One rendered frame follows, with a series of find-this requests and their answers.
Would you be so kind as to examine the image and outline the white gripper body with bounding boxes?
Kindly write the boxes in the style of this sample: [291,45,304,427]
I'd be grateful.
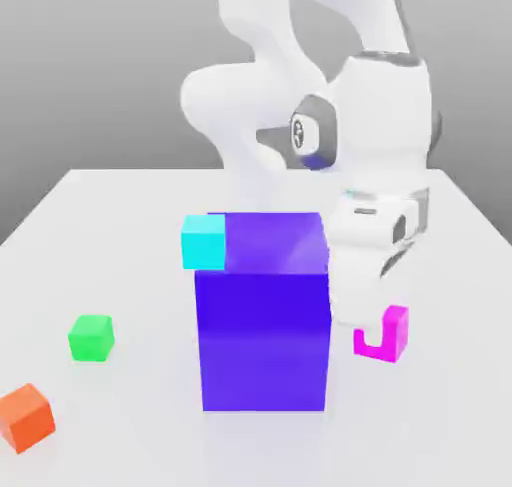
[327,245,392,328]

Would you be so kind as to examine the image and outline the small magenta cube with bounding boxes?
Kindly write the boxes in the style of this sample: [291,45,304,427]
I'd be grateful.
[352,304,410,365]

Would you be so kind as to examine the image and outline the small cyan cube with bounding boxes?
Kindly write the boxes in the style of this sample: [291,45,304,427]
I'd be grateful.
[180,213,228,272]

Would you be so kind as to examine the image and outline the small green cube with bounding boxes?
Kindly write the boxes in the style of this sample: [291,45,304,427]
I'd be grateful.
[67,313,116,363]

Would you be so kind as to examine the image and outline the small orange cube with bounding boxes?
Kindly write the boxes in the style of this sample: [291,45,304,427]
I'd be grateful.
[0,382,57,456]

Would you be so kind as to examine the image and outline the large purple box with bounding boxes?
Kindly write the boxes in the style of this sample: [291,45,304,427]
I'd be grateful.
[194,211,334,413]

